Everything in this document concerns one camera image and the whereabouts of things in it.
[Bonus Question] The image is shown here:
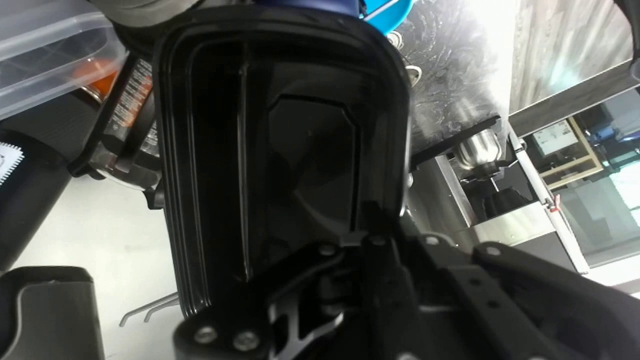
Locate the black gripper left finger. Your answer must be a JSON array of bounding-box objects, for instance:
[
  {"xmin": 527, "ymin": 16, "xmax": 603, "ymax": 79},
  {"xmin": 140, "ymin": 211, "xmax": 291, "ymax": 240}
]
[{"xmin": 174, "ymin": 232, "xmax": 372, "ymax": 360}]

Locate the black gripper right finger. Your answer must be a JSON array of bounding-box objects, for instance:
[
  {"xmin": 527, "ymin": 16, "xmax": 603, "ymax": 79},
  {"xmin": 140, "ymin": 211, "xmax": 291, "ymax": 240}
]
[{"xmin": 368, "ymin": 228, "xmax": 640, "ymax": 360}]

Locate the steel coffee machine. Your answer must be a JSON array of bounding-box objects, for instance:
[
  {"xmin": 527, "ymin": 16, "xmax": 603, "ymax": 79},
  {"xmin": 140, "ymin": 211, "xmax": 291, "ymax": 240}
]
[{"xmin": 436, "ymin": 112, "xmax": 565, "ymax": 256}]

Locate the steel carafe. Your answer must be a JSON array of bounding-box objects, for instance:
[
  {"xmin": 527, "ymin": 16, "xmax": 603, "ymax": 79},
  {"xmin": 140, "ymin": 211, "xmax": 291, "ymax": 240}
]
[{"xmin": 459, "ymin": 128, "xmax": 506, "ymax": 176}]

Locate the black lid with white label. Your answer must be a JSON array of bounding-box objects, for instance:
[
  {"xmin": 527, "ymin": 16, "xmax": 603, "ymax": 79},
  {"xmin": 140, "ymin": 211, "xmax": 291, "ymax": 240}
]
[{"xmin": 71, "ymin": 53, "xmax": 167, "ymax": 196}]

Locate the dark blue cup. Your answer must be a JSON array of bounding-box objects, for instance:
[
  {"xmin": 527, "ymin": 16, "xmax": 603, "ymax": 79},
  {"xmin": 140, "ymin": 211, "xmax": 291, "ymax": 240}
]
[{"xmin": 278, "ymin": 0, "xmax": 367, "ymax": 20}]

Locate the light blue bowl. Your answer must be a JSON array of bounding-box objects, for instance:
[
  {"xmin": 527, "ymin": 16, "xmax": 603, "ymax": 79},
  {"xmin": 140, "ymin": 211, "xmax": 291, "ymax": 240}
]
[{"xmin": 359, "ymin": 0, "xmax": 417, "ymax": 36}]

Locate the clear plastic storage bin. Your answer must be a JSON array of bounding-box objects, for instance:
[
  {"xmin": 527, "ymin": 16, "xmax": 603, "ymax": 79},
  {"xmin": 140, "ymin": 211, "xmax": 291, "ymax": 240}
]
[{"xmin": 0, "ymin": 0, "xmax": 129, "ymax": 124}]

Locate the chrome wire rack frame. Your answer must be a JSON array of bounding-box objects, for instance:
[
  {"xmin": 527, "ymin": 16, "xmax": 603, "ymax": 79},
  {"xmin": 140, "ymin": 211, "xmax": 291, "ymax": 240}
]
[{"xmin": 118, "ymin": 290, "xmax": 181, "ymax": 330}]

